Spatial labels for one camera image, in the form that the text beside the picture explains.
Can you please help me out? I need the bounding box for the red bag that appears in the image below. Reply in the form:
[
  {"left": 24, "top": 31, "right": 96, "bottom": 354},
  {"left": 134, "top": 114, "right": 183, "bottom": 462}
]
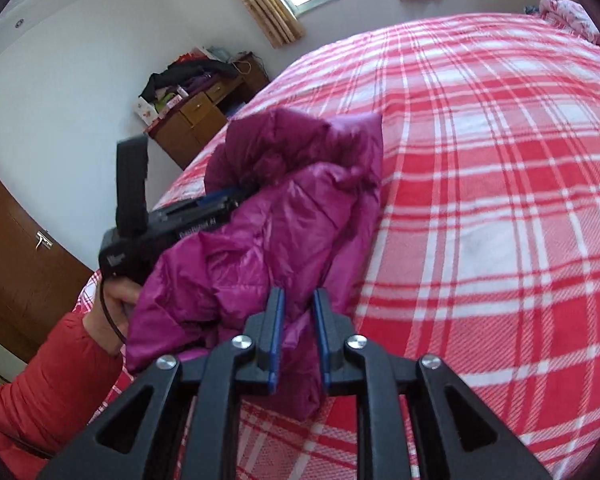
[{"left": 167, "top": 51, "right": 202, "bottom": 69}]

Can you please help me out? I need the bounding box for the red plaid bed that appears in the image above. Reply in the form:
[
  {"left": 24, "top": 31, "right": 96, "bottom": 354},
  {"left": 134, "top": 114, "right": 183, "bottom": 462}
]
[{"left": 72, "top": 12, "right": 600, "bottom": 480}]

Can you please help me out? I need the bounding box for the brown wooden door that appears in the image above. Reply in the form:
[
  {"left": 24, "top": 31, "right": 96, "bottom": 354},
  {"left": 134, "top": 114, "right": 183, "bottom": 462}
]
[{"left": 0, "top": 152, "right": 96, "bottom": 367}]

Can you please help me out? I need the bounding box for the pile of dark clothes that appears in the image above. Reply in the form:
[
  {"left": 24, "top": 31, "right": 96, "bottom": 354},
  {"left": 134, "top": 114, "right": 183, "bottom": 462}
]
[{"left": 139, "top": 57, "right": 241, "bottom": 104}]

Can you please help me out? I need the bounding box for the beige patterned curtain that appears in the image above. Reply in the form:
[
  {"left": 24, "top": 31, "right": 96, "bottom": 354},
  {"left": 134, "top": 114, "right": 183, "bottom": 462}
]
[{"left": 212, "top": 0, "right": 306, "bottom": 50}]

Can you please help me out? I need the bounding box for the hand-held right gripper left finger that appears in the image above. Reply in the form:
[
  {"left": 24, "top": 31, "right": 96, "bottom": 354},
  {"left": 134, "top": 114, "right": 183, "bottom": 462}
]
[{"left": 36, "top": 287, "right": 287, "bottom": 480}]

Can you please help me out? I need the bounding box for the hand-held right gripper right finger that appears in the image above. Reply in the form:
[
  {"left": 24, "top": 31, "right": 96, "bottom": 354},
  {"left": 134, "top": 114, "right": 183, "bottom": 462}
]
[{"left": 312, "top": 287, "right": 553, "bottom": 480}]

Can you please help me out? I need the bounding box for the magenta puffer jacket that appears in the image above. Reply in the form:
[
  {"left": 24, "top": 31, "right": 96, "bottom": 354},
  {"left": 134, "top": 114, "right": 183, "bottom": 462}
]
[{"left": 125, "top": 107, "right": 385, "bottom": 423}]

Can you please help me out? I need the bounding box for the wooden desk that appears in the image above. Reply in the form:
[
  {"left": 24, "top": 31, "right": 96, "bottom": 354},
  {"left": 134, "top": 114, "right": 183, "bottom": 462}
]
[{"left": 144, "top": 55, "right": 271, "bottom": 170}]

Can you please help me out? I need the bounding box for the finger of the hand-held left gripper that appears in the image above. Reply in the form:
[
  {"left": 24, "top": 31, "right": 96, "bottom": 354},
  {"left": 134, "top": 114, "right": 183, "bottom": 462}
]
[{"left": 147, "top": 185, "right": 258, "bottom": 252}]

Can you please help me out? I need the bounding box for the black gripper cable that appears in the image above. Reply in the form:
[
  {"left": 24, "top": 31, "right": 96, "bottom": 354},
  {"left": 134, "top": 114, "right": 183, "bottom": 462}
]
[{"left": 98, "top": 271, "right": 129, "bottom": 347}]

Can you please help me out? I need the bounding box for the pink floral pillow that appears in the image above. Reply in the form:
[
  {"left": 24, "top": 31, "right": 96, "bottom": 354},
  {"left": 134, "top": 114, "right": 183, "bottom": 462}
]
[{"left": 537, "top": 0, "right": 600, "bottom": 47}]

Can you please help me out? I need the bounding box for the person's left forearm red sleeve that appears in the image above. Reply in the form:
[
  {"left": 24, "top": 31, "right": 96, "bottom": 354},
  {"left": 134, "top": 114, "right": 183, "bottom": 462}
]
[{"left": 0, "top": 310, "right": 127, "bottom": 461}]

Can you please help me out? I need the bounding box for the person's left hand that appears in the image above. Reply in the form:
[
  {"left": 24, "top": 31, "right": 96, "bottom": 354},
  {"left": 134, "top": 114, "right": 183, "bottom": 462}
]
[{"left": 86, "top": 280, "right": 144, "bottom": 357}]

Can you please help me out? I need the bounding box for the white patterned box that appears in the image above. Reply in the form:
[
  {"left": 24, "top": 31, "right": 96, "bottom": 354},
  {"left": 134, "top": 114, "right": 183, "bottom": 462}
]
[{"left": 132, "top": 96, "right": 159, "bottom": 126}]

